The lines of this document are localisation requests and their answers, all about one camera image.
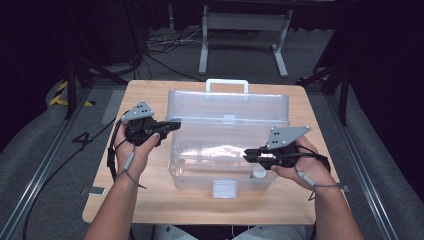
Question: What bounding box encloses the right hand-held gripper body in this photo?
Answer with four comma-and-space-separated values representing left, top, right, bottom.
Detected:
264, 125, 312, 170

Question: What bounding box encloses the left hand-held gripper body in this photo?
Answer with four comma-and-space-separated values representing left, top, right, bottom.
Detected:
120, 100, 168, 148

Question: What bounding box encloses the small white-capped bottle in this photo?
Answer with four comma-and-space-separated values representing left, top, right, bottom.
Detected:
250, 168, 268, 180

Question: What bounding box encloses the clear plastic storage box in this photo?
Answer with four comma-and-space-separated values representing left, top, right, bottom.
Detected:
165, 78, 290, 200

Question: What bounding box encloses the person's left hand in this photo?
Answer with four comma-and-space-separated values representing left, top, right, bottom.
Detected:
113, 120, 162, 183

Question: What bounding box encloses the person's right hand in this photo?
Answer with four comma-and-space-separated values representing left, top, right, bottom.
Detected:
270, 135, 335, 193

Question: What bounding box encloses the black metal stand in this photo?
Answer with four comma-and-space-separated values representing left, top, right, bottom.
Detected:
296, 63, 353, 127
64, 56, 129, 120

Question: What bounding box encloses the yellow black floor tape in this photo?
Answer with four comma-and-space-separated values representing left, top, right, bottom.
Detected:
49, 80, 96, 108

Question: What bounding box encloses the left gray wrist lanyard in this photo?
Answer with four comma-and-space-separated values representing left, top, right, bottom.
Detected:
114, 151, 148, 190

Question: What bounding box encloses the gray wrist lanyard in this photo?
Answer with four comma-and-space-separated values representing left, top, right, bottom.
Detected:
294, 165, 350, 202
114, 151, 148, 190

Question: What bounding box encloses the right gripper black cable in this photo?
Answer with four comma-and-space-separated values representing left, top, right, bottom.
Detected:
293, 145, 332, 240

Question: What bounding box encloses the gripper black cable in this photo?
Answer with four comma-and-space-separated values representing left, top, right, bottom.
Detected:
293, 145, 332, 240
22, 118, 123, 240

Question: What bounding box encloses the right gray wrist lanyard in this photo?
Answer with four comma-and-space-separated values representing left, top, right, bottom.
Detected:
294, 165, 350, 202

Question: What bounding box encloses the thick black floor hose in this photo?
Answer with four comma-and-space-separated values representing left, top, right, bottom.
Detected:
96, 54, 143, 78

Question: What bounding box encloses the bundle of thin floor cables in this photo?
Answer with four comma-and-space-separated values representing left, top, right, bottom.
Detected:
143, 26, 205, 58

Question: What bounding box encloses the aluminium floor rail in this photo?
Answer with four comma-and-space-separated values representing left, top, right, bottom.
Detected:
0, 87, 94, 240
324, 94, 401, 240

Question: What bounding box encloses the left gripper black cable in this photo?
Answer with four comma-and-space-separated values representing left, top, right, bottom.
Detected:
22, 118, 123, 240

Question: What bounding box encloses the white metal desk frame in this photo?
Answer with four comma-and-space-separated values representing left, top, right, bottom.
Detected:
198, 4, 294, 79

